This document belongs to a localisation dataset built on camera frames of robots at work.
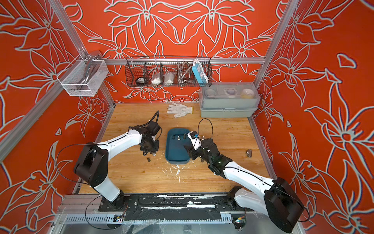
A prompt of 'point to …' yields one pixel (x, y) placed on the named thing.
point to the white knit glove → (180, 109)
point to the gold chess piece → (185, 135)
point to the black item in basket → (140, 81)
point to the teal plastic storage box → (176, 152)
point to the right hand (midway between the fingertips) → (184, 144)
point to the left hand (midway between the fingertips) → (155, 149)
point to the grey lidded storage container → (221, 100)
